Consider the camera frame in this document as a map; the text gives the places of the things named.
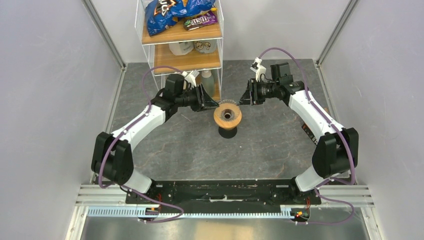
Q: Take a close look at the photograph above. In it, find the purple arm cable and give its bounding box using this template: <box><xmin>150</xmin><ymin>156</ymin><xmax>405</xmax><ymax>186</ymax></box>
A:
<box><xmin>97</xmin><ymin>65</ymin><xmax>185</xmax><ymax>224</ymax></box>
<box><xmin>258</xmin><ymin>47</ymin><xmax>357</xmax><ymax>226</ymax></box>

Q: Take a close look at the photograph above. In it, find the clear glass dripper cone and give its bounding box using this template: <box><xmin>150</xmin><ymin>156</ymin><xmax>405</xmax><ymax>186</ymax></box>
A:
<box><xmin>214</xmin><ymin>99</ymin><xmax>241</xmax><ymax>122</ymax></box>

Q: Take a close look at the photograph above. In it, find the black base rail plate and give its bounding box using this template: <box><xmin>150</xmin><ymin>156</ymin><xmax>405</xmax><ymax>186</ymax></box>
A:
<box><xmin>146</xmin><ymin>179</ymin><xmax>322</xmax><ymax>214</ymax></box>

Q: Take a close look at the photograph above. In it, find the orange coffee filter box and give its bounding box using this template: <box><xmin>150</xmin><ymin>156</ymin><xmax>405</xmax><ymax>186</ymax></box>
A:
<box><xmin>301</xmin><ymin>123</ymin><xmax>319</xmax><ymax>145</ymax></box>

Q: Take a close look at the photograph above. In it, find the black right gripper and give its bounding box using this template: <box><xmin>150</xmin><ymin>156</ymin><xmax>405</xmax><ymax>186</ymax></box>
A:
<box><xmin>236</xmin><ymin>78</ymin><xmax>280</xmax><ymax>106</ymax></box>

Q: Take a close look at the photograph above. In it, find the wooden ring dripper holder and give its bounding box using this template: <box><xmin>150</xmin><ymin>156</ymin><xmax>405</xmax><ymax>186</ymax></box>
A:
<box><xmin>213</xmin><ymin>102</ymin><xmax>242</xmax><ymax>130</ymax></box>

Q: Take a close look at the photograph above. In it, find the purple candy bag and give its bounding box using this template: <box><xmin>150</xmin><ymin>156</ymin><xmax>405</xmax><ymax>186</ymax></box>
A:
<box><xmin>183</xmin><ymin>10</ymin><xmax>218</xmax><ymax>31</ymax></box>

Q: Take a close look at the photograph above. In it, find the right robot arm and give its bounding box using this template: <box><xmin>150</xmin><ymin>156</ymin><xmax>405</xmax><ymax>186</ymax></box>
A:
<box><xmin>239</xmin><ymin>58</ymin><xmax>359</xmax><ymax>205</ymax></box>

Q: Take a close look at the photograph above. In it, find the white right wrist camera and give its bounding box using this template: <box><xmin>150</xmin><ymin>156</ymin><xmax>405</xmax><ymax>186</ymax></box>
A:
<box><xmin>250</xmin><ymin>57</ymin><xmax>266</xmax><ymax>82</ymax></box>

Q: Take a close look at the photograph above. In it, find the white wire wooden shelf rack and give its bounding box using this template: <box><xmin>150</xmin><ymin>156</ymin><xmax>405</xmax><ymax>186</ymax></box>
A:
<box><xmin>134</xmin><ymin>0</ymin><xmax>224</xmax><ymax>101</ymax></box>

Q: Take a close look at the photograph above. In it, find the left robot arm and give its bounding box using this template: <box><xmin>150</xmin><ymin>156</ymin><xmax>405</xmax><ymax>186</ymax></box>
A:
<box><xmin>91</xmin><ymin>73</ymin><xmax>219</xmax><ymax>205</ymax></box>

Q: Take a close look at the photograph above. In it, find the white cartoon mug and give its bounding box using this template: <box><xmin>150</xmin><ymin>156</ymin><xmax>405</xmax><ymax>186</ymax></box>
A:
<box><xmin>193</xmin><ymin>39</ymin><xmax>218</xmax><ymax>54</ymax></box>

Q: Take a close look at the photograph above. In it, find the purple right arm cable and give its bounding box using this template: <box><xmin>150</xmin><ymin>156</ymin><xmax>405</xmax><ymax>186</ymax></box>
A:
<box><xmin>258</xmin><ymin>47</ymin><xmax>357</xmax><ymax>226</ymax></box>

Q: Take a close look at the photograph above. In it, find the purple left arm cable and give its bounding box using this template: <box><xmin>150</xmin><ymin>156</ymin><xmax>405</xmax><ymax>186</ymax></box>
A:
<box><xmin>97</xmin><ymin>65</ymin><xmax>185</xmax><ymax>224</ymax></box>

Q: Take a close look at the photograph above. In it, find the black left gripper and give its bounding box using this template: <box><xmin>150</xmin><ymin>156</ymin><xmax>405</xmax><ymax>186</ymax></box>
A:
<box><xmin>175</xmin><ymin>83</ymin><xmax>220</xmax><ymax>113</ymax></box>

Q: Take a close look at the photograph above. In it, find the green spray bottle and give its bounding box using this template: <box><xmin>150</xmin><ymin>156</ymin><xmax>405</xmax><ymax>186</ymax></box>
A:
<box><xmin>201</xmin><ymin>69</ymin><xmax>215</xmax><ymax>97</ymax></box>

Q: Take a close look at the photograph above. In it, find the blue chips bag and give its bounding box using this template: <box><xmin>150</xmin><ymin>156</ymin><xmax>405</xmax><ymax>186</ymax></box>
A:
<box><xmin>144</xmin><ymin>0</ymin><xmax>216</xmax><ymax>37</ymax></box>

